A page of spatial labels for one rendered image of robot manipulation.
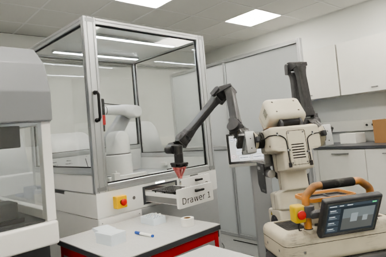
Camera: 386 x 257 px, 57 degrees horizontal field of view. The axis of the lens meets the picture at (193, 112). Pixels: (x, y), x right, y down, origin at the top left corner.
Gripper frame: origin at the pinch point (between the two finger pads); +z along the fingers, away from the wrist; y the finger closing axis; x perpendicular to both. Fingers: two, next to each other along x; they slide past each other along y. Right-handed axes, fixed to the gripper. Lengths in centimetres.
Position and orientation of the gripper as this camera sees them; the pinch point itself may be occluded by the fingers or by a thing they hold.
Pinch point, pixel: (180, 177)
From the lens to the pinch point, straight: 224.8
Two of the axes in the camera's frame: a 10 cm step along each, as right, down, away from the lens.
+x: -7.1, 0.4, -7.0
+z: 0.7, 10.0, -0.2
